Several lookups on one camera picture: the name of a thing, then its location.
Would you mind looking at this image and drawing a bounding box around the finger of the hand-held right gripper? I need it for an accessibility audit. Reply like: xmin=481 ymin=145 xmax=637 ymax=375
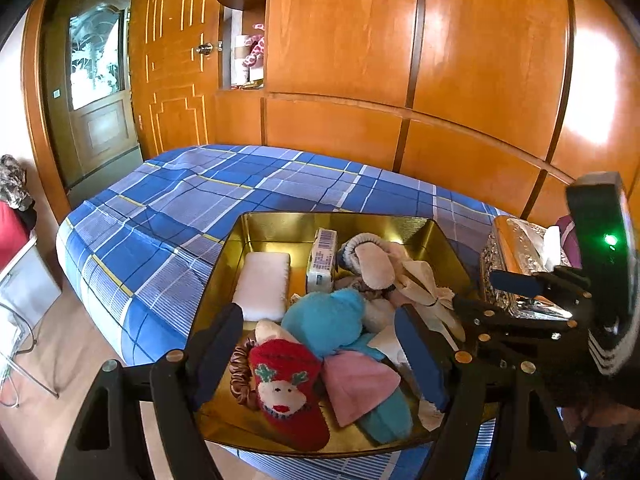
xmin=489 ymin=266 xmax=593 ymax=303
xmin=452 ymin=296 xmax=598 ymax=348

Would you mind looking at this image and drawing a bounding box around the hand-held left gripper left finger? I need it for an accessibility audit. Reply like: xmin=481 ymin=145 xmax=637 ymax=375
xmin=55 ymin=302 xmax=245 ymax=480

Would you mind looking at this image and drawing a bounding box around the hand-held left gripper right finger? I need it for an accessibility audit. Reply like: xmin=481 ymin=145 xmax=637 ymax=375
xmin=394 ymin=305 xmax=578 ymax=480

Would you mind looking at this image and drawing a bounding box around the brown satin scrunchie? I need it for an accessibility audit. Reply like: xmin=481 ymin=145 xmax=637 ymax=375
xmin=229 ymin=337 xmax=261 ymax=408

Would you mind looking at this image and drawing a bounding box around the cream fuzzy sock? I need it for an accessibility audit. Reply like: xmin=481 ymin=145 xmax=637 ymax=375
xmin=255 ymin=319 xmax=301 ymax=346

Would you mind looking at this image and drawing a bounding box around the pink and teal fuzzy sock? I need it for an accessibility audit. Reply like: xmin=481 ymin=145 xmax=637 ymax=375
xmin=322 ymin=350 xmax=415 ymax=445

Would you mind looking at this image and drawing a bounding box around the white wet wipes pack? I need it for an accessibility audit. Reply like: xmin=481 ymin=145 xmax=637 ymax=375
xmin=232 ymin=251 xmax=292 ymax=322

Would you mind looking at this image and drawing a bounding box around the red reindeer sock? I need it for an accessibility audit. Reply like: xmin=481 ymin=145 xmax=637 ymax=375
xmin=248 ymin=338 xmax=332 ymax=452

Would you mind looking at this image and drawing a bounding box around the blue white pocket tissue pack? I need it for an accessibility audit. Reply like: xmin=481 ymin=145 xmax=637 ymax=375
xmin=305 ymin=227 xmax=340 ymax=295

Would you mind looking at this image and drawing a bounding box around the gold metal tin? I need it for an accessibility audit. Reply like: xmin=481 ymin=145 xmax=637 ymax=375
xmin=189 ymin=211 xmax=501 ymax=460

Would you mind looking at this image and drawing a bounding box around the ornate metal tissue box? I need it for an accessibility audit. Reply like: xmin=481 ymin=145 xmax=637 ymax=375
xmin=480 ymin=215 xmax=573 ymax=321

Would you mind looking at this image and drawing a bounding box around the white tissue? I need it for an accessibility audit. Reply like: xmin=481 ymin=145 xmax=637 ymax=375
xmin=542 ymin=225 xmax=563 ymax=268

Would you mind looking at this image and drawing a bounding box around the purple carton box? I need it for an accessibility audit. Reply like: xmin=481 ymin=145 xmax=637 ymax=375
xmin=556 ymin=215 xmax=583 ymax=268

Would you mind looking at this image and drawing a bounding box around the blue plaid bedsheet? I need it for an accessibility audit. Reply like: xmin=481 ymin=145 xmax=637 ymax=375
xmin=56 ymin=144 xmax=506 ymax=480

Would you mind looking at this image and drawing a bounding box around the wooden wardrobe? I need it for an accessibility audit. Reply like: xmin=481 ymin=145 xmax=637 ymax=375
xmin=215 ymin=0 xmax=640 ymax=226

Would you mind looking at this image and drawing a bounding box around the red cloth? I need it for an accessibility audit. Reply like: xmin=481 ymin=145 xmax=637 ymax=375
xmin=0 ymin=200 xmax=31 ymax=271

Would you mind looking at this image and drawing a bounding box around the camouflage cloth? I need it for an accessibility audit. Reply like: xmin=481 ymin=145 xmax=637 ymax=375
xmin=0 ymin=154 xmax=36 ymax=211

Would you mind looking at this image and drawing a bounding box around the wooden door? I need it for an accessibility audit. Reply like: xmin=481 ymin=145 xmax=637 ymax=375
xmin=129 ymin=0 xmax=223 ymax=161

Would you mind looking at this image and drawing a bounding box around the beige box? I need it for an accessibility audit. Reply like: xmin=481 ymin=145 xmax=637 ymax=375
xmin=232 ymin=34 xmax=253 ymax=83

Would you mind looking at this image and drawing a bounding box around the pink plush toy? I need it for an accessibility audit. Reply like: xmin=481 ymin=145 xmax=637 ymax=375
xmin=242 ymin=22 xmax=267 ymax=68

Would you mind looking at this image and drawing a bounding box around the frosted glass panel door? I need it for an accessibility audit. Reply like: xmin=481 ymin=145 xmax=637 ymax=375
xmin=42 ymin=0 xmax=142 ymax=186

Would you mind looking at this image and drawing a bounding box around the metal frame chair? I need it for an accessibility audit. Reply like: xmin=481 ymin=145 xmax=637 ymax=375
xmin=0 ymin=232 xmax=63 ymax=408

